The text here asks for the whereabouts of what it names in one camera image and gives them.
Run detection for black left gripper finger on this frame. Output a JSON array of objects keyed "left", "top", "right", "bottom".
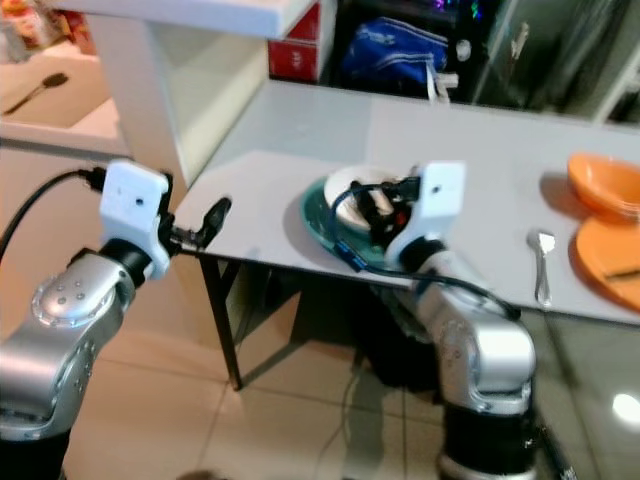
[{"left": 203, "top": 196, "right": 232, "bottom": 244}]

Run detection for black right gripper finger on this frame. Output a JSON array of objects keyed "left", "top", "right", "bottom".
[{"left": 348, "top": 182, "right": 383, "bottom": 223}]

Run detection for white bowl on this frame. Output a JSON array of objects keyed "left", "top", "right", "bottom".
[{"left": 332, "top": 166, "right": 406, "bottom": 231}]

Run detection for green plate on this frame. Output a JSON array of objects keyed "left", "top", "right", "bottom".
[{"left": 302, "top": 175, "right": 391, "bottom": 267}]

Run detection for black table leg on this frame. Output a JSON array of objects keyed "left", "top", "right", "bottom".
[{"left": 198, "top": 252, "right": 261, "bottom": 393}]

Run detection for black bag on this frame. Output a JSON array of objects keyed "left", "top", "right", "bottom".
[{"left": 345, "top": 285, "right": 456, "bottom": 393}]

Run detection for white counter with pillar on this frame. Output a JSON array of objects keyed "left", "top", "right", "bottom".
[{"left": 50, "top": 0, "right": 311, "bottom": 186}]

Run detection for blue bag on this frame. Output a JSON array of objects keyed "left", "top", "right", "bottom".
[{"left": 338, "top": 16, "right": 453, "bottom": 96}]

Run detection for red box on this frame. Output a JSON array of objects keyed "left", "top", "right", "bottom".
[{"left": 268, "top": 4, "right": 323, "bottom": 83}]

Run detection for metal spoon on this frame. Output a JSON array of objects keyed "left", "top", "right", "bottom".
[{"left": 526, "top": 230, "right": 557, "bottom": 308}]

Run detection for dark ladle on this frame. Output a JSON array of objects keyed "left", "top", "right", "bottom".
[{"left": 4, "top": 72, "right": 70, "bottom": 116}]

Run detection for orange bowl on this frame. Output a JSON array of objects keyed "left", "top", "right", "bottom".
[{"left": 566, "top": 151, "right": 640, "bottom": 223}]

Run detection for orange plate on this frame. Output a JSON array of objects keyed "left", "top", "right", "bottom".
[{"left": 568, "top": 216, "right": 640, "bottom": 312}]

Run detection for dark glass cabinet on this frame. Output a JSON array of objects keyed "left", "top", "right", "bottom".
[{"left": 460, "top": 0, "right": 640, "bottom": 126}]

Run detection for colourful food packages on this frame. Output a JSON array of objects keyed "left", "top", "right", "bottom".
[{"left": 0, "top": 0, "right": 96, "bottom": 63}]

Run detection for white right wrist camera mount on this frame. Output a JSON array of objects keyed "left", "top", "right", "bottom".
[{"left": 386, "top": 160, "right": 469, "bottom": 269}]

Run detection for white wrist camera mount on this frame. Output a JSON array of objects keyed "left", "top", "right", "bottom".
[
  {"left": 386, "top": 160, "right": 469, "bottom": 269},
  {"left": 98, "top": 159, "right": 173, "bottom": 281}
]

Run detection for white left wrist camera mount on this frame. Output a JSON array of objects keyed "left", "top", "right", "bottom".
[{"left": 98, "top": 159, "right": 173, "bottom": 281}]

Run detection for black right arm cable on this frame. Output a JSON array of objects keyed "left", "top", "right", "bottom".
[{"left": 370, "top": 260, "right": 523, "bottom": 321}]

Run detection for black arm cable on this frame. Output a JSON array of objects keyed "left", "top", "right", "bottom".
[
  {"left": 0, "top": 168, "right": 106, "bottom": 261},
  {"left": 370, "top": 260, "right": 523, "bottom": 321}
]

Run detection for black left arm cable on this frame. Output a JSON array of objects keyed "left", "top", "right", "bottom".
[{"left": 0, "top": 168, "right": 106, "bottom": 261}]

